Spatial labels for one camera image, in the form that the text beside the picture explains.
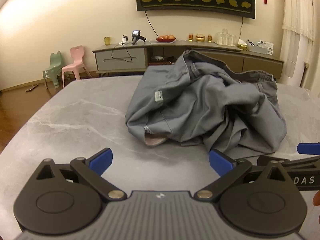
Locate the red fruit plate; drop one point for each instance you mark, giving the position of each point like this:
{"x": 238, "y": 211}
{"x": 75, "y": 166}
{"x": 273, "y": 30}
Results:
{"x": 166, "y": 38}

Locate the yellow cup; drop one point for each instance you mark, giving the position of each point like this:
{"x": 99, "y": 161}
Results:
{"x": 107, "y": 41}

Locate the remote on floor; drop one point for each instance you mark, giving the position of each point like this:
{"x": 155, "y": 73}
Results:
{"x": 31, "y": 88}

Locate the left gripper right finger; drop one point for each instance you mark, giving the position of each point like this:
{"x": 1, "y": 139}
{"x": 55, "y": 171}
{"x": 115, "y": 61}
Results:
{"x": 256, "y": 200}

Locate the grey trousers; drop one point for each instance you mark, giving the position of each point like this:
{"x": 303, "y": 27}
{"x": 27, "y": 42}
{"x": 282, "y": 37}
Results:
{"x": 206, "y": 103}

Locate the white tray with items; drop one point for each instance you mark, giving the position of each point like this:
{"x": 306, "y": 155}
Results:
{"x": 261, "y": 47}

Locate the pink plastic chair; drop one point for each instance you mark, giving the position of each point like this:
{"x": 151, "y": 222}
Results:
{"x": 77, "y": 54}

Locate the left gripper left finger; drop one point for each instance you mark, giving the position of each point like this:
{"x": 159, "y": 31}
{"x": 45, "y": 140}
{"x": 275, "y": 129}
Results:
{"x": 59, "y": 199}

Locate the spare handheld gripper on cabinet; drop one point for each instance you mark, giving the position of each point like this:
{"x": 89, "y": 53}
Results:
{"x": 136, "y": 36}

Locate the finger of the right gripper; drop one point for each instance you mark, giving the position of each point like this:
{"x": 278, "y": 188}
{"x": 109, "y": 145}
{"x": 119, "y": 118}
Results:
{"x": 309, "y": 148}

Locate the glass cups cluster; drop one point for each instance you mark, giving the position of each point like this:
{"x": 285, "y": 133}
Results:
{"x": 225, "y": 38}

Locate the green plastic chair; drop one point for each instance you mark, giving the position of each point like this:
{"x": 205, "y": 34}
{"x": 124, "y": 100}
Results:
{"x": 56, "y": 65}

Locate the gold ornament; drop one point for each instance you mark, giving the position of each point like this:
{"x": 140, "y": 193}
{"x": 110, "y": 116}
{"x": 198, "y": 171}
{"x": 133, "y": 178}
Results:
{"x": 200, "y": 38}

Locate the white lace curtain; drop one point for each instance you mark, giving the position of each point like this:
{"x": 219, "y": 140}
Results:
{"x": 298, "y": 38}

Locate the person right hand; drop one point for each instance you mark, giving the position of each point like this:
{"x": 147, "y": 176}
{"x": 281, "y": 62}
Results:
{"x": 316, "y": 199}

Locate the white phone charger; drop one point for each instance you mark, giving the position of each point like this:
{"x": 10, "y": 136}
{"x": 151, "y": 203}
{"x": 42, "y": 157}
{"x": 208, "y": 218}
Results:
{"x": 124, "y": 40}

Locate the long TV cabinet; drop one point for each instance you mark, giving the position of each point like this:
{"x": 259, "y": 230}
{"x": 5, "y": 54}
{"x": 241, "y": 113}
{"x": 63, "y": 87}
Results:
{"x": 137, "y": 58}

